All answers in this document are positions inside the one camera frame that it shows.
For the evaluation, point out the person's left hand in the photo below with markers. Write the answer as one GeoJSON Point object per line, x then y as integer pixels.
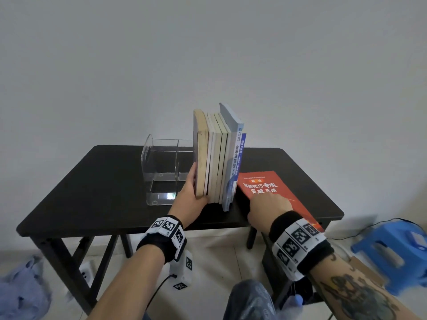
{"type": "Point", "coordinates": [188, 203]}

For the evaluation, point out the person's right hand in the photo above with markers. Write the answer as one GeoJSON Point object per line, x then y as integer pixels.
{"type": "Point", "coordinates": [270, 209]}

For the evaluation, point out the purple cover book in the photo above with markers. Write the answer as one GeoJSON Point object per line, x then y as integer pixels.
{"type": "Point", "coordinates": [201, 156]}

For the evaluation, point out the person's left forearm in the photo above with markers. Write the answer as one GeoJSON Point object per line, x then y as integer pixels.
{"type": "Point", "coordinates": [126, 286]}

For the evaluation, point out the person's right forearm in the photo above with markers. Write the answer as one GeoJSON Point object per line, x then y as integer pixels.
{"type": "Point", "coordinates": [360, 296]}

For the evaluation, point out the person's leg in jeans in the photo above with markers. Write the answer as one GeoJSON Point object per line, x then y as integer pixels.
{"type": "Point", "coordinates": [248, 303]}

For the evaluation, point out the clear acrylic book organizer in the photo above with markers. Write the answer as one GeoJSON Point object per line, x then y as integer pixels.
{"type": "Point", "coordinates": [160, 198]}

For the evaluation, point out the black marker wristband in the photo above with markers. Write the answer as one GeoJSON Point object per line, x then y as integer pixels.
{"type": "Point", "coordinates": [156, 243]}
{"type": "Point", "coordinates": [300, 243]}

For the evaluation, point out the small blue object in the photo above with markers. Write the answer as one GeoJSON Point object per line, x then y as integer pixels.
{"type": "Point", "coordinates": [295, 301]}

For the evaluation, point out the black table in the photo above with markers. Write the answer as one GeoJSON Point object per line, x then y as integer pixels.
{"type": "Point", "coordinates": [83, 203]}

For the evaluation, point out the blue plastic stool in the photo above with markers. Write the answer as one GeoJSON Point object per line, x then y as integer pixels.
{"type": "Point", "coordinates": [383, 236]}

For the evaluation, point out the white power socket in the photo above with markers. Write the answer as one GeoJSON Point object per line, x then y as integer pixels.
{"type": "Point", "coordinates": [86, 273]}

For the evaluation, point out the blue cloth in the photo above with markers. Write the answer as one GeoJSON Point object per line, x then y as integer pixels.
{"type": "Point", "coordinates": [23, 293]}

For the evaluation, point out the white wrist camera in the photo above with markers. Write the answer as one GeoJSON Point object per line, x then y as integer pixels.
{"type": "Point", "coordinates": [181, 273]}

